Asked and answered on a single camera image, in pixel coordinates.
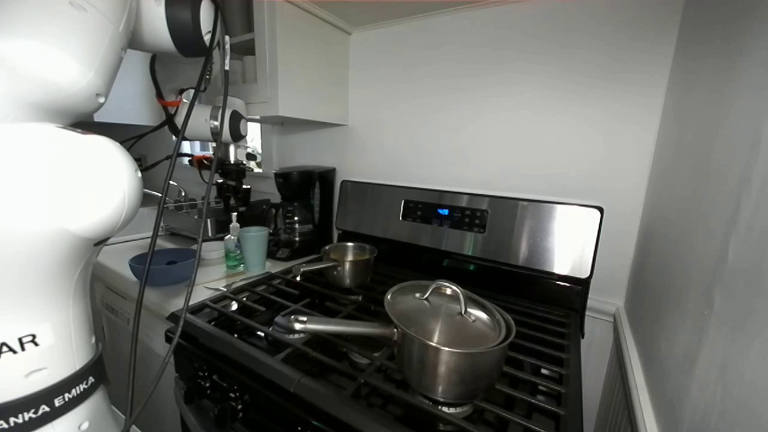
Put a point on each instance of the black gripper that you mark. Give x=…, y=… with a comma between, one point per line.
x=231, y=189

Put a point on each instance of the light blue plastic cup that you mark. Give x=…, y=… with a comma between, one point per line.
x=256, y=245

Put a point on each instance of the green soap pump bottle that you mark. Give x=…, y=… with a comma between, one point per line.
x=231, y=244

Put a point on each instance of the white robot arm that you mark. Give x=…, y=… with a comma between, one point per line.
x=63, y=194

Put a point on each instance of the black coffee maker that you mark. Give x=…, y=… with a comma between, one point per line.
x=304, y=220

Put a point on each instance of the dark blue bowl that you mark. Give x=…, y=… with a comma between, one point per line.
x=163, y=268

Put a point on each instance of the small steel saucepan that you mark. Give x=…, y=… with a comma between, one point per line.
x=347, y=264

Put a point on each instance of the lidded steel pot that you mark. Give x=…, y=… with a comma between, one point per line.
x=450, y=341

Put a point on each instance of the stainless steel gas stove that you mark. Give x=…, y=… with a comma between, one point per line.
x=532, y=257

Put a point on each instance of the grey wall cabinet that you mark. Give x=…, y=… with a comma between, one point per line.
x=301, y=65

